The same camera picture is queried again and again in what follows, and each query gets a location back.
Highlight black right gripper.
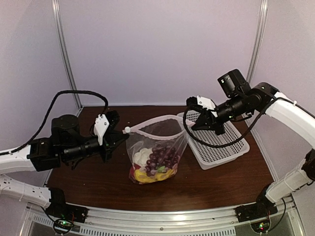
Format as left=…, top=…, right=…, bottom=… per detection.
left=192, top=93, right=247, bottom=135

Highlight white toy cauliflower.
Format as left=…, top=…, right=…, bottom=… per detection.
left=133, top=148, right=153, bottom=167

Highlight red toy bell pepper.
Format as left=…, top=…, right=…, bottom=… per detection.
left=129, top=167, right=135, bottom=179

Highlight clear zip top bag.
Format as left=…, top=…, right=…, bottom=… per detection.
left=123, top=115, right=193, bottom=184

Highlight yellow toy fruit front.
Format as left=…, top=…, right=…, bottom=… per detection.
left=134, top=170, right=157, bottom=184

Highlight yellow toy fruit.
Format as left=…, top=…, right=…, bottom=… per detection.
left=134, top=170, right=157, bottom=184
left=156, top=169, right=177, bottom=181

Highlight dark red toy grapes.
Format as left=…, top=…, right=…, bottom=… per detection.
left=145, top=145, right=181, bottom=177

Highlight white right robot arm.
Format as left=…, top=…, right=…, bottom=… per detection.
left=185, top=69, right=315, bottom=221

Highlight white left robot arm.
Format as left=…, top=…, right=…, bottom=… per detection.
left=0, top=112, right=128, bottom=218

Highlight left round circuit board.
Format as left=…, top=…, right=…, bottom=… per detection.
left=53, top=219, right=74, bottom=234

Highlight round circuit board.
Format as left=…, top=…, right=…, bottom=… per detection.
left=53, top=219, right=74, bottom=234
left=251, top=219, right=271, bottom=235

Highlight right round circuit board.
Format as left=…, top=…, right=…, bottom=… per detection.
left=251, top=219, right=271, bottom=235

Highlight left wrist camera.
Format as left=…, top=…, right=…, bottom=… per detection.
left=93, top=110, right=120, bottom=146

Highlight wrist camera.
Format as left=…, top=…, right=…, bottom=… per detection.
left=93, top=110, right=120, bottom=146
left=186, top=95, right=218, bottom=118

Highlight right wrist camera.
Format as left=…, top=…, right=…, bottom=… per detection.
left=186, top=95, right=218, bottom=118

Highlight black right camera cable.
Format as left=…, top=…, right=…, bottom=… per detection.
left=182, top=98, right=279, bottom=148

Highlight black camera cable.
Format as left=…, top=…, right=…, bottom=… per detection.
left=182, top=98, right=279, bottom=148
left=0, top=90, right=109, bottom=155

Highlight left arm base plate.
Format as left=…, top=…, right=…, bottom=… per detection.
left=45, top=204, right=88, bottom=223

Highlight black left camera cable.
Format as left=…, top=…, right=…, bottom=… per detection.
left=0, top=90, right=109, bottom=155

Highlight left aluminium frame post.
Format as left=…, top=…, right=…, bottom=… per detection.
left=51, top=0, right=83, bottom=109

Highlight aluminium frame post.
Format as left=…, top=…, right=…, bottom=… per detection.
left=51, top=0, right=83, bottom=109
left=246, top=0, right=268, bottom=84

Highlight front aluminium rail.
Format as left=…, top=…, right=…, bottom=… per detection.
left=24, top=194, right=300, bottom=236

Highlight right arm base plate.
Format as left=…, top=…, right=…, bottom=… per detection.
left=235, top=203, right=278, bottom=223

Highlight right aluminium frame post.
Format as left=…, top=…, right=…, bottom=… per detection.
left=246, top=0, right=268, bottom=84

